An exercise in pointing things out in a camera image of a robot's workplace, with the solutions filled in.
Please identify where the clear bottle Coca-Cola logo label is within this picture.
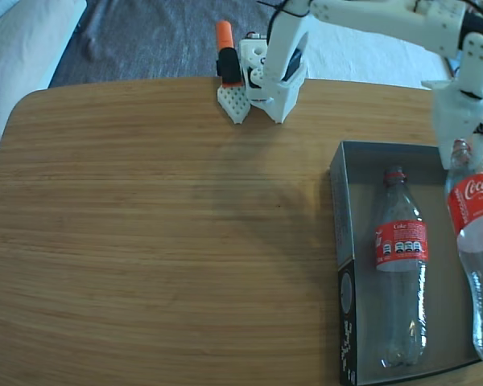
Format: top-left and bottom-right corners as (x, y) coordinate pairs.
(444, 138), (483, 363)

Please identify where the clear bottle Coke nutrition label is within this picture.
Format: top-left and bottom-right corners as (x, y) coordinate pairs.
(373, 165), (430, 369)

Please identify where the grey cardboard box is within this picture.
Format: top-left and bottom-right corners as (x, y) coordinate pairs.
(329, 139), (483, 386)

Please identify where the white rug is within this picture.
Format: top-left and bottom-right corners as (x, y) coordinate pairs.
(303, 22), (456, 92)

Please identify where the orange and black clamp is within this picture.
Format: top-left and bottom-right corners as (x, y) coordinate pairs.
(215, 19), (242, 88)

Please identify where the white cushion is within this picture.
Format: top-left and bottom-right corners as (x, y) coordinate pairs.
(0, 0), (88, 144)

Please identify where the black cable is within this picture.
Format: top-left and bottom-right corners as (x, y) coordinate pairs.
(257, 0), (308, 19)

